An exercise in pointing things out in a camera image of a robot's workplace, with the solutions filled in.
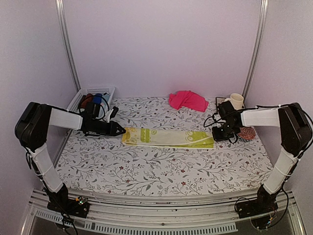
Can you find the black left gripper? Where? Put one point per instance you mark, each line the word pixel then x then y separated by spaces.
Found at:
pixel 113 128

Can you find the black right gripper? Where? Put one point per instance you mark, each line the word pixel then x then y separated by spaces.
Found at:
pixel 217 137

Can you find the green and cream patterned towel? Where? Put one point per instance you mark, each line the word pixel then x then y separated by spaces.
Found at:
pixel 168 138

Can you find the pink towel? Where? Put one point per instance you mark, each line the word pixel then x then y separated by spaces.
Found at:
pixel 189 100

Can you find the light blue rolled towel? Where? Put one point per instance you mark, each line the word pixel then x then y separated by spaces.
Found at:
pixel 105 100

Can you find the patterned square coaster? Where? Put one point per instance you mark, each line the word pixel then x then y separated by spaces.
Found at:
pixel 220 101

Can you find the cream ceramic mug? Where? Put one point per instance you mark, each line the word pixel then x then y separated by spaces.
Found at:
pixel 236 96

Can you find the brown rolled towel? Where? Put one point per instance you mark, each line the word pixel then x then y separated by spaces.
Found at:
pixel 86 99

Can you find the floral tablecloth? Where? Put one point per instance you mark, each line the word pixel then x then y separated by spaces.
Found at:
pixel 105 164

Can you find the white plastic basket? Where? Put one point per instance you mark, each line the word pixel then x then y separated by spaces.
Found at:
pixel 75 104

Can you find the right robot arm white sleeve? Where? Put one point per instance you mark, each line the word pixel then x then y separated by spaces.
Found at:
pixel 296 137

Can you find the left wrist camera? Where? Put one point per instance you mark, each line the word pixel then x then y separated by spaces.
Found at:
pixel 111 113

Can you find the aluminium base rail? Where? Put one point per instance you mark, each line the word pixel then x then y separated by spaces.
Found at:
pixel 112 214

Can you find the right aluminium frame post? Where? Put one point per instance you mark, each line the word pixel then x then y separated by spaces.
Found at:
pixel 256 48

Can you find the aluminium frame post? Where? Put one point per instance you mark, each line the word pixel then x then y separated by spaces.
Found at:
pixel 66 40
pixel 256 48

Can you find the left aluminium frame post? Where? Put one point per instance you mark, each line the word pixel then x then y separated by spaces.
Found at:
pixel 66 40

